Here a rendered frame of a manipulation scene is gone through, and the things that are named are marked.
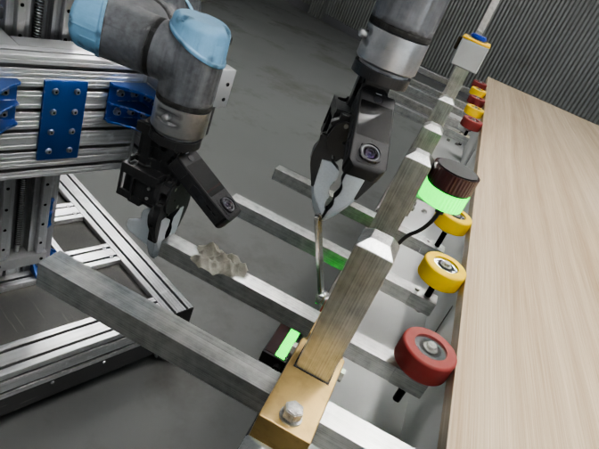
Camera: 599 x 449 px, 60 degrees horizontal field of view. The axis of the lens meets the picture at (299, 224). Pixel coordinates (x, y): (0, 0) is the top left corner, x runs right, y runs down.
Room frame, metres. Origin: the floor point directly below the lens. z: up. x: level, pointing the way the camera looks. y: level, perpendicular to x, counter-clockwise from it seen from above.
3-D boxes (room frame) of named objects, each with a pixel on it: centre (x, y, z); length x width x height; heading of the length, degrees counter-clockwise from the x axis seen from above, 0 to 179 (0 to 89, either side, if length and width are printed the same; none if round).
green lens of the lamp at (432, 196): (0.63, -0.15, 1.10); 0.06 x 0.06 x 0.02
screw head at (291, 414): (0.31, -0.06, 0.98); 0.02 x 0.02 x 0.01
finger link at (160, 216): (0.62, 0.19, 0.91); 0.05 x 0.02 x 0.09; 171
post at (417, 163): (0.64, -0.11, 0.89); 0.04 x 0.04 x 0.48; 81
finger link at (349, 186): (0.65, -0.03, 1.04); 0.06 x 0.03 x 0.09; 11
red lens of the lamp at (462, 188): (0.63, -0.15, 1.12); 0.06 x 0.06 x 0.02
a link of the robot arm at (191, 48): (0.64, 0.21, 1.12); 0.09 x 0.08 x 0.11; 91
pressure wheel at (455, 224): (1.07, -0.31, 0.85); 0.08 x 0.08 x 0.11
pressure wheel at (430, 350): (0.58, -0.23, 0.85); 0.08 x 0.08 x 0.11
